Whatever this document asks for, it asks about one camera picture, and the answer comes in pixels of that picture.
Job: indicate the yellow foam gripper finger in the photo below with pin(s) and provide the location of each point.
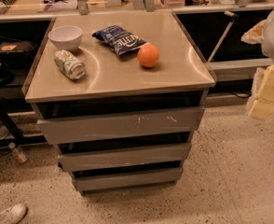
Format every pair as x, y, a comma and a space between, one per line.
261, 102
255, 34

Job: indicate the grey bottom drawer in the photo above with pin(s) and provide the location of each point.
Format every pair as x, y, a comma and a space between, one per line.
127, 180

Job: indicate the grey drawer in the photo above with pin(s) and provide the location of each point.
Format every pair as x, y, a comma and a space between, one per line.
120, 125
123, 157
127, 180

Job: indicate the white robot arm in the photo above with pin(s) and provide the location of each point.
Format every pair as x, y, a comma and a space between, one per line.
261, 104

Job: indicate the grey middle drawer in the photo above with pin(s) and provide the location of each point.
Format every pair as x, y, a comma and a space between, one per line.
123, 157

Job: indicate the grey drawer cabinet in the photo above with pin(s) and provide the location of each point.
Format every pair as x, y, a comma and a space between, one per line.
64, 110

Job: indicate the grey top drawer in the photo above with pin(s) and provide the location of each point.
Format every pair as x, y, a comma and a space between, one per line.
120, 125

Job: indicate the long workbench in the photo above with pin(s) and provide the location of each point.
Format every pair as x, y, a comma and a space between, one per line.
137, 3

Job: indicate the orange fruit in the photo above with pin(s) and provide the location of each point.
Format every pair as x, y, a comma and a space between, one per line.
148, 56

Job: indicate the blue chip bag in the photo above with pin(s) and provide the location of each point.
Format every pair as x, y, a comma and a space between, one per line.
119, 40

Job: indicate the white bowl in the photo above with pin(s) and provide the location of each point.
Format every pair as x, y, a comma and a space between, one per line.
67, 37

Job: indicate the black bag under bench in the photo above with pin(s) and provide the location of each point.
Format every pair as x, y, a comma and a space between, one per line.
17, 55

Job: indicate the plastic bottle on floor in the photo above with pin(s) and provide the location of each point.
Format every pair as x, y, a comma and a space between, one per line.
18, 153

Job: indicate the white sneaker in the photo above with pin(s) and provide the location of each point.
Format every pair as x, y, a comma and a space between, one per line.
14, 214

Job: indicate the white stick black handle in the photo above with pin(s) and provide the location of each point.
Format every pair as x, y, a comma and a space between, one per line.
233, 17

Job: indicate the black stand frame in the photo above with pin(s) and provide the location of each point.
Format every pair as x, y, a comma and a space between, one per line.
18, 124

